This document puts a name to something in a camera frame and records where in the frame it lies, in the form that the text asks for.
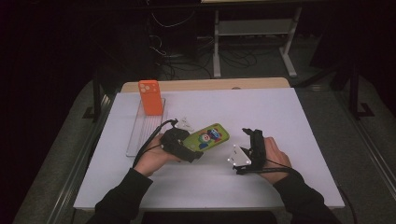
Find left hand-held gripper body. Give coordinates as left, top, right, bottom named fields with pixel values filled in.
left=160, top=117, right=195, bottom=164

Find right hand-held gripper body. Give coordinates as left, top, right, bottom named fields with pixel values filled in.
left=227, top=138, right=268, bottom=175

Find green cartoon phone case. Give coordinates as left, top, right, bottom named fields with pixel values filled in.
left=182, top=122, right=231, bottom=153

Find clear plastic rack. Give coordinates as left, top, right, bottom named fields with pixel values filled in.
left=125, top=97, right=169, bottom=158

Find orange phone case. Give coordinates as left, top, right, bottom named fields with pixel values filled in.
left=137, top=79, right=164, bottom=117

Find person's right hand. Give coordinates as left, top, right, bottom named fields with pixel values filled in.
left=260, top=136, right=293, bottom=185

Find person's left hand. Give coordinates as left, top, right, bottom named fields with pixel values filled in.
left=134, top=133, right=182, bottom=177

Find black metal stand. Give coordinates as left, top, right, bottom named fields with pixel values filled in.
left=347, top=62, right=376, bottom=121
left=81, top=68, right=105, bottom=121

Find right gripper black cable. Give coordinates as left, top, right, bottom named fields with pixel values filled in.
left=234, top=158, right=358, bottom=224

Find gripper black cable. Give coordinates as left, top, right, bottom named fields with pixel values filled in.
left=132, top=119, right=179, bottom=169
left=234, top=158, right=358, bottom=224

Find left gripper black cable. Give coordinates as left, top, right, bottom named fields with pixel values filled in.
left=132, top=119, right=179, bottom=169

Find tangle of floor cables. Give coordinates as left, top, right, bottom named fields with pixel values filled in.
left=148, top=10, right=261, bottom=80

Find metal floor rail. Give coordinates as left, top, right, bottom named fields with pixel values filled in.
left=335, top=91, right=396, bottom=202
left=46, top=92, right=117, bottom=224

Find white metal desk frame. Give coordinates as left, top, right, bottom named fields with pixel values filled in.
left=212, top=6, right=304, bottom=78

